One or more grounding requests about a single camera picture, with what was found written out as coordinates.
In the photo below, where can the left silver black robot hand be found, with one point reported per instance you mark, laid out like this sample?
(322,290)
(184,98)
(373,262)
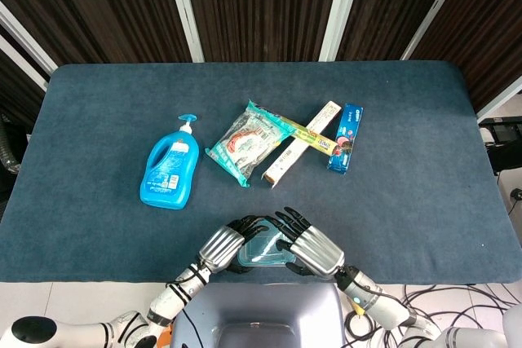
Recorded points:
(222,246)

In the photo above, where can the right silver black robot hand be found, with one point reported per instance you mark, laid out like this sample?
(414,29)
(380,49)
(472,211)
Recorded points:
(318,254)

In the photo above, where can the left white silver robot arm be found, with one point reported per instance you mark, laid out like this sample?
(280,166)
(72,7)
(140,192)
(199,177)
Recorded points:
(102,329)

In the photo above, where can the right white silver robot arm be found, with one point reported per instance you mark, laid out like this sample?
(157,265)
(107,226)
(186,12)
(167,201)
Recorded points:
(387,307)

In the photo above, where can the white long cardboard box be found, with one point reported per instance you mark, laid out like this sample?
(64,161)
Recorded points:
(285,160)

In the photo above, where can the yellow green long box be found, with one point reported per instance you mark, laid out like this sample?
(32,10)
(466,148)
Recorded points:
(314,140)

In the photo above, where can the blue Oreo cookie pack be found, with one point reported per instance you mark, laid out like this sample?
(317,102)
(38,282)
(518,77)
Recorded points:
(346,136)

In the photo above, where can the grey robot torso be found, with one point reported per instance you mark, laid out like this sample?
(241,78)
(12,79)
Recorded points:
(257,307)

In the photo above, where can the yellow pear-shaped object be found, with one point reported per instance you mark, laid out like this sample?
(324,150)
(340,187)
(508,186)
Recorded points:
(359,312)

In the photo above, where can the blue pump detergent bottle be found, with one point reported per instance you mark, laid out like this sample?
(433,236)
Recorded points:
(169,164)

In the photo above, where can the green clear snack bag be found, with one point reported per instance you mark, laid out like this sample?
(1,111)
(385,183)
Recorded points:
(244,144)

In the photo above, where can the orange block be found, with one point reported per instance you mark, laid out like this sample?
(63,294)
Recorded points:
(164,340)

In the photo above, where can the dark blue table cloth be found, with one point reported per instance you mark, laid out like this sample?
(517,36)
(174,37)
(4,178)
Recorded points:
(102,99)

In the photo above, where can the black equipment stand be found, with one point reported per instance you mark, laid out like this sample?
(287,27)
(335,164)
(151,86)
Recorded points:
(503,148)

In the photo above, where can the black wall plug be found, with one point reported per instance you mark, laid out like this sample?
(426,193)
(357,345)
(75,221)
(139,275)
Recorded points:
(517,194)

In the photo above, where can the white partition post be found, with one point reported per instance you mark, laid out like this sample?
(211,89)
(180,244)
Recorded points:
(185,10)
(501,99)
(438,5)
(338,10)
(24,36)

